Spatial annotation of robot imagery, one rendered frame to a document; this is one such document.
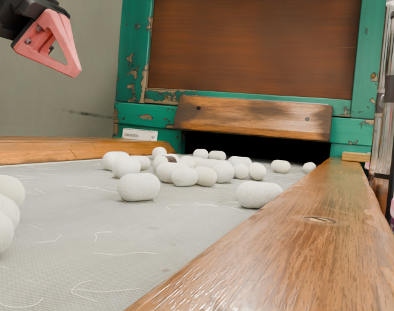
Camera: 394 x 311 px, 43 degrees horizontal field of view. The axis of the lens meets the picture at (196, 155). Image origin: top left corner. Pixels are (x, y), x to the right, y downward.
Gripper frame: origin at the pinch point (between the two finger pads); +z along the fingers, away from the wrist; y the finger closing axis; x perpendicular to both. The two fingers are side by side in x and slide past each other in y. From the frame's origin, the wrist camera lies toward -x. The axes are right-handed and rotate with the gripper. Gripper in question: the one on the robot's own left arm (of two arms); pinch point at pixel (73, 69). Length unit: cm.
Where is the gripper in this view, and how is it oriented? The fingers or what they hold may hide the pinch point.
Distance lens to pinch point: 63.3
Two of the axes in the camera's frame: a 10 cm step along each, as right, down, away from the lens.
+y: 2.9, -0.3, 9.6
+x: -6.9, 6.9, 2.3
